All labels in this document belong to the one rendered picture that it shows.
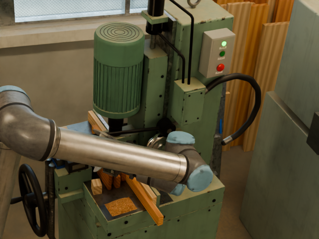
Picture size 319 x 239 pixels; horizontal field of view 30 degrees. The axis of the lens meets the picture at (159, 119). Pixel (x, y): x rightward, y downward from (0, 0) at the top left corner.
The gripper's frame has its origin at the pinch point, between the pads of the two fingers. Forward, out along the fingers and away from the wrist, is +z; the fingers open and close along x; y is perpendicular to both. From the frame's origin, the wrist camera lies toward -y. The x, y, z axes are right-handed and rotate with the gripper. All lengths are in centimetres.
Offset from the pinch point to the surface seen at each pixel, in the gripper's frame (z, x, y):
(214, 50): -30, -36, -28
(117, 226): -17.4, 24.0, 7.7
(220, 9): -25, -46, -43
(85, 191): 0.8, 23.2, -2.1
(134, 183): -15.9, 15.3, -7.6
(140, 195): -20.4, 16.1, -3.7
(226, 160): -28, 98, -162
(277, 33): -35, 10, -181
